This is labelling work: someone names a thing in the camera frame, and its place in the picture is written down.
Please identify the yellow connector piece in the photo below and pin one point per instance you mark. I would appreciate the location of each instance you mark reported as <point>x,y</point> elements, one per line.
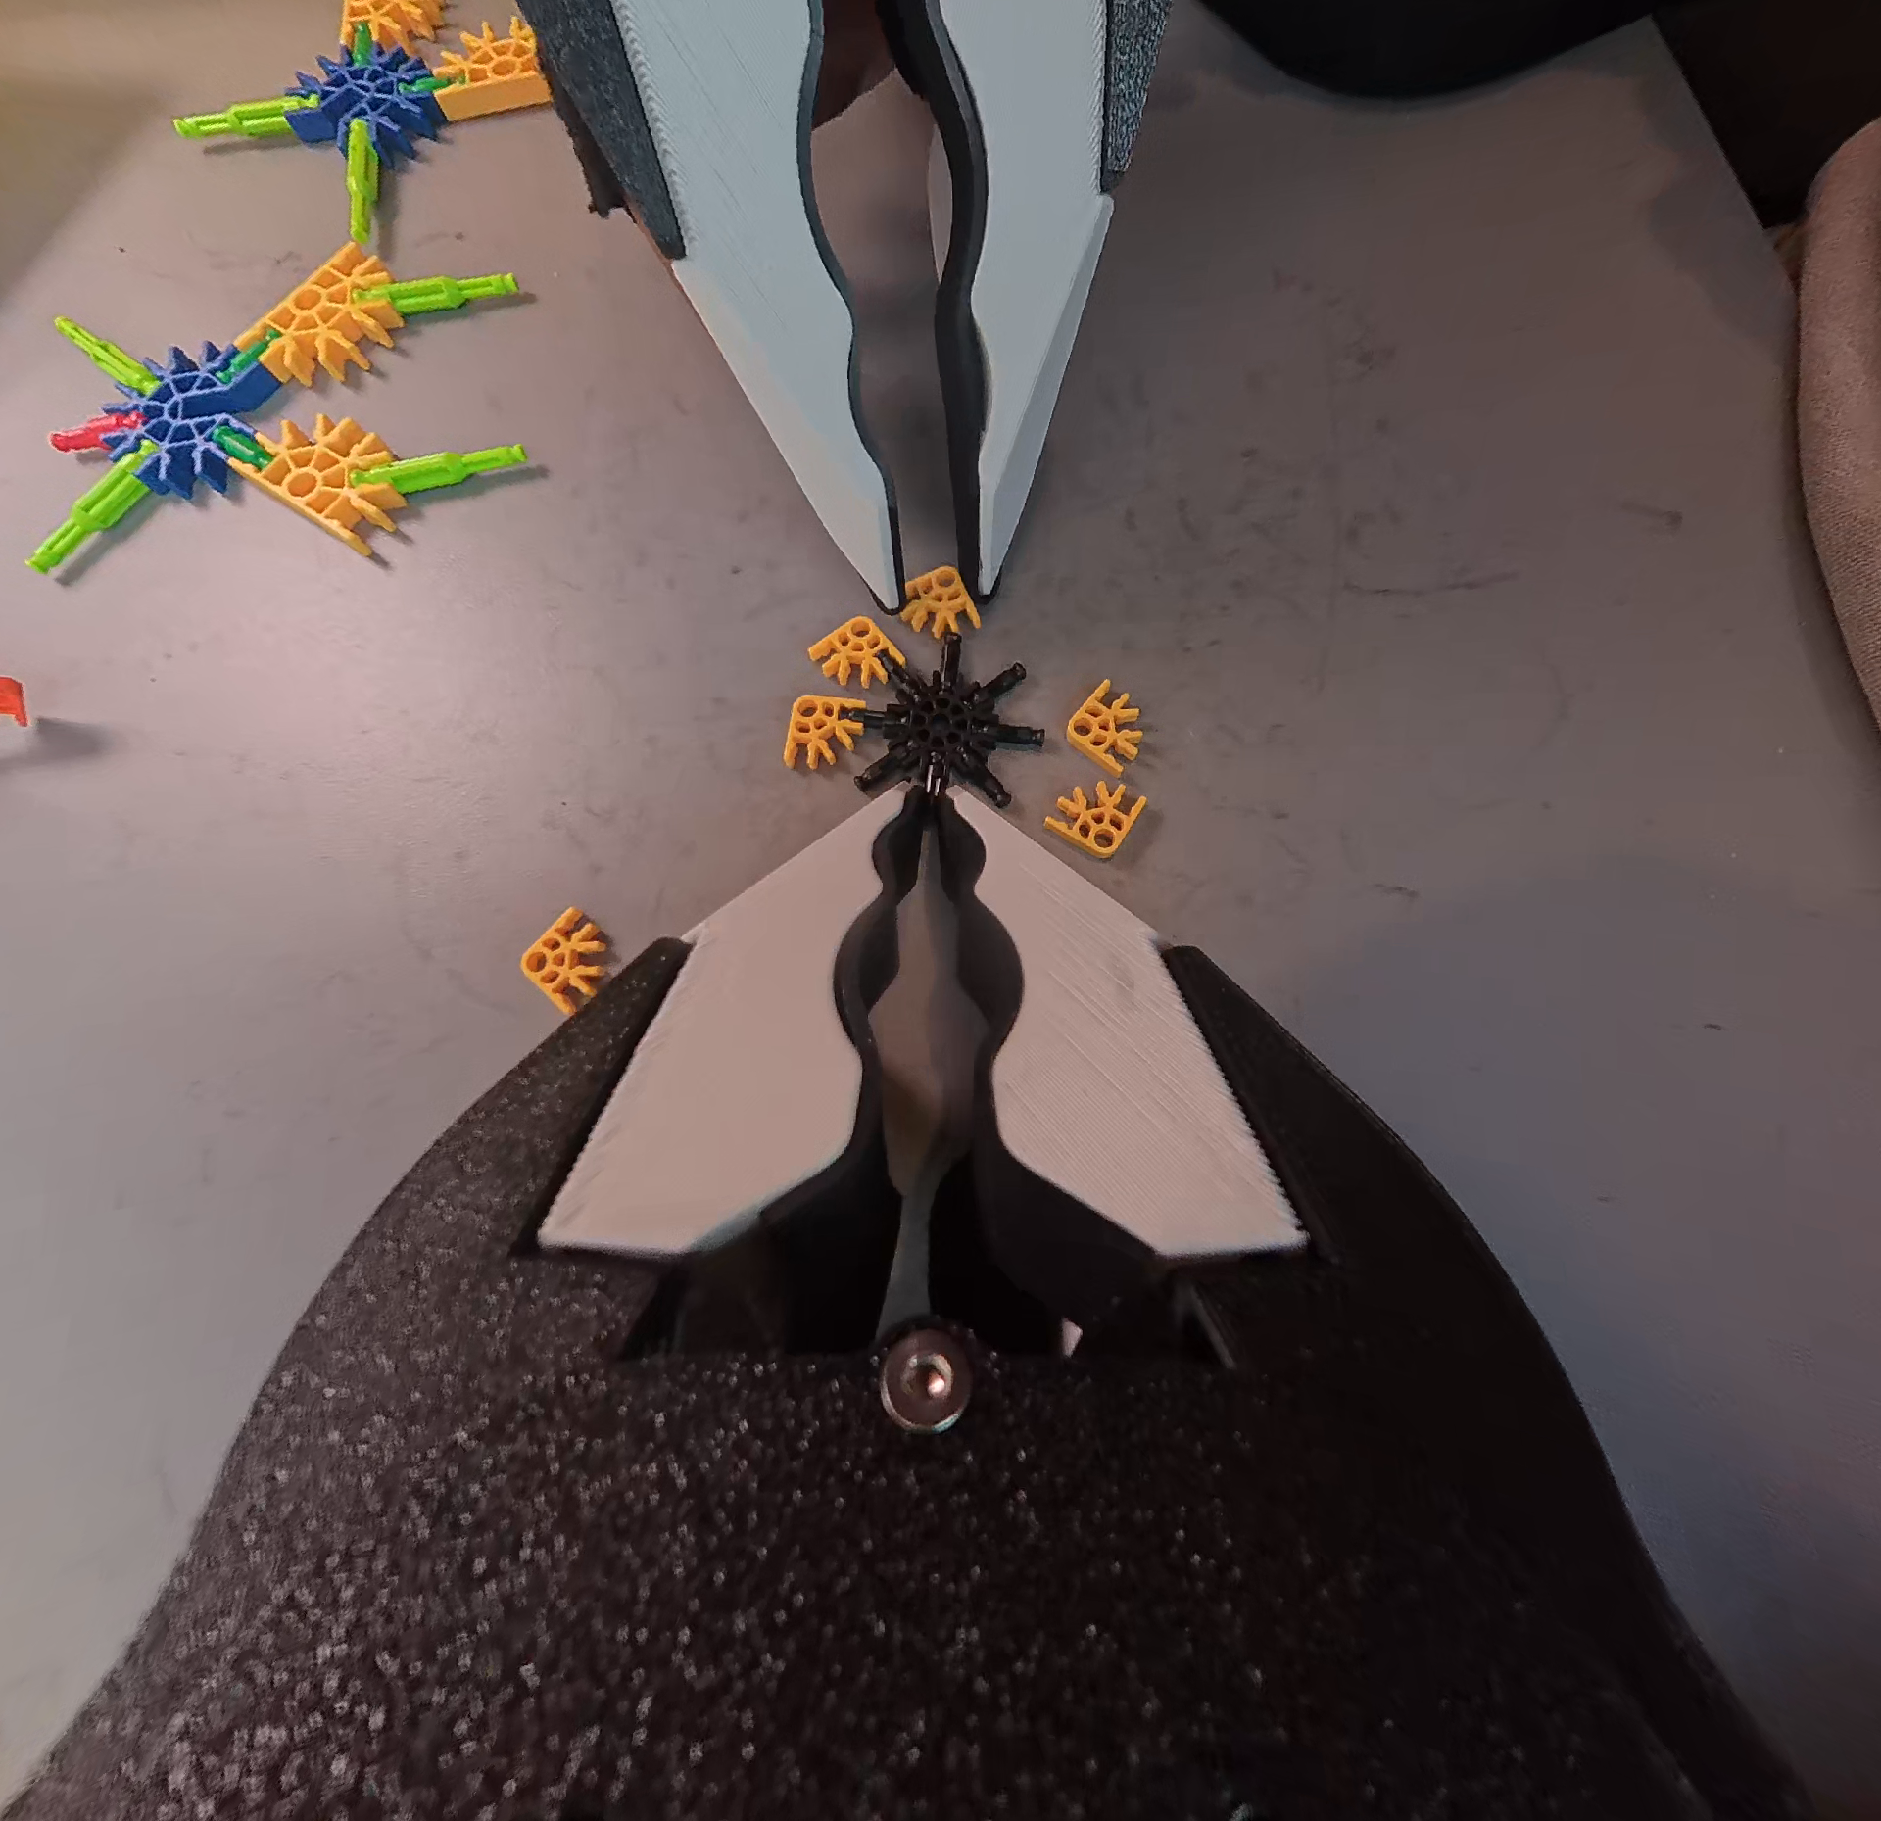
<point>1095,727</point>
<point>816,727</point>
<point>942,595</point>
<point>854,653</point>

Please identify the blue yellow green toy assembly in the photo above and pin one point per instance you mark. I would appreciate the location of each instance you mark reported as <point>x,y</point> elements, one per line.
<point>184,411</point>

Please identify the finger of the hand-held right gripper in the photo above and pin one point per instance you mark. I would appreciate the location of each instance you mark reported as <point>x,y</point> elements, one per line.
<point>1045,233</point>
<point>736,205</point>

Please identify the small yellow connectors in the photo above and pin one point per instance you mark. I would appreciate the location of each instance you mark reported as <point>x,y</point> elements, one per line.
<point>554,962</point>

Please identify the black snowflake connector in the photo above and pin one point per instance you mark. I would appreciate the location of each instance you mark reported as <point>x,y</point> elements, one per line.
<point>942,721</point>

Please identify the beige sweatshirt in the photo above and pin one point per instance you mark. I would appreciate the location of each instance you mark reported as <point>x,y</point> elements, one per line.
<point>1843,454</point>

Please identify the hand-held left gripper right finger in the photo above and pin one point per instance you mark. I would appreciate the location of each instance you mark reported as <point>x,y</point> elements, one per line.
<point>1132,1102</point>

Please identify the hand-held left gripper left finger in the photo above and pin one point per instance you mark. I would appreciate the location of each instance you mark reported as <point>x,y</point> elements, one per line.
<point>721,1102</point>

